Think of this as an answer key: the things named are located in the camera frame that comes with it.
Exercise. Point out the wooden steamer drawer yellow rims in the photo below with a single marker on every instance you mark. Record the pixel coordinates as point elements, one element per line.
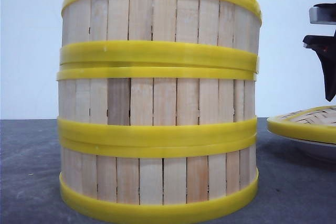
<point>216,39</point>

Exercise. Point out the bottom wooden steamer drawer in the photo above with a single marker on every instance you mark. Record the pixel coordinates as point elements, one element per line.
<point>156,174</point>

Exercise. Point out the woven steamer lid yellow rim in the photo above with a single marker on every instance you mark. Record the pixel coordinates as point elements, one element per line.
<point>315,124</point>

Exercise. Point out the white ceramic plate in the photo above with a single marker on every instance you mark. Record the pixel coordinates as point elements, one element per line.
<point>321,151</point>

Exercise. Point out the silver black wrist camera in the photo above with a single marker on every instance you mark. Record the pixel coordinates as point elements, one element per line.
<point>323,14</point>

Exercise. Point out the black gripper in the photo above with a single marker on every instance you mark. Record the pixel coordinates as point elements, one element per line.
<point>325,50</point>

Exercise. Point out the middle wooden steamer drawer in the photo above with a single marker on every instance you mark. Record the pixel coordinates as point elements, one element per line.
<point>155,117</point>

